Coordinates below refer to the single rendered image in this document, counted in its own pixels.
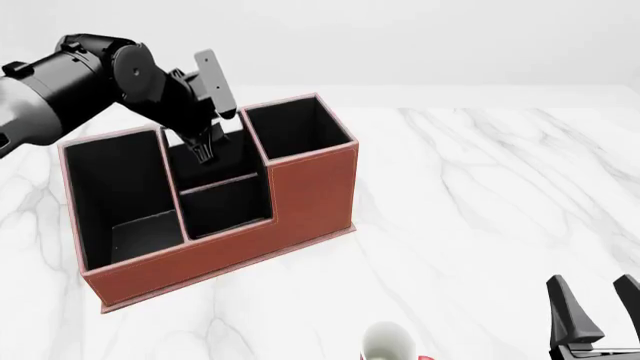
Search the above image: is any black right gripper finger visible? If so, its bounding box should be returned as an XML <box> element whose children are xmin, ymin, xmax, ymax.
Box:
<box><xmin>545</xmin><ymin>274</ymin><xmax>606</xmax><ymax>345</ymax></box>
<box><xmin>612</xmin><ymin>273</ymin><xmax>640</xmax><ymax>341</ymax></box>

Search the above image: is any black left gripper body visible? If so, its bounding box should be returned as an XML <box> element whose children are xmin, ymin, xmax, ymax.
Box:
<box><xmin>172</xmin><ymin>118</ymin><xmax>232</xmax><ymax>167</ymax></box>

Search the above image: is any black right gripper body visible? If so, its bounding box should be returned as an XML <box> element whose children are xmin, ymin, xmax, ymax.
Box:
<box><xmin>548</xmin><ymin>336</ymin><xmax>640</xmax><ymax>360</ymax></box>

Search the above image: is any red-brown desk caddy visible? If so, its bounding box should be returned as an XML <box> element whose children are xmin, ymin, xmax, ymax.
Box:
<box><xmin>57</xmin><ymin>92</ymin><xmax>360</xmax><ymax>315</ymax></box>

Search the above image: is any white and red mug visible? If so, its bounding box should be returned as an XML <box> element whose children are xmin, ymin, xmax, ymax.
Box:
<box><xmin>359</xmin><ymin>320</ymin><xmax>436</xmax><ymax>360</ymax></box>

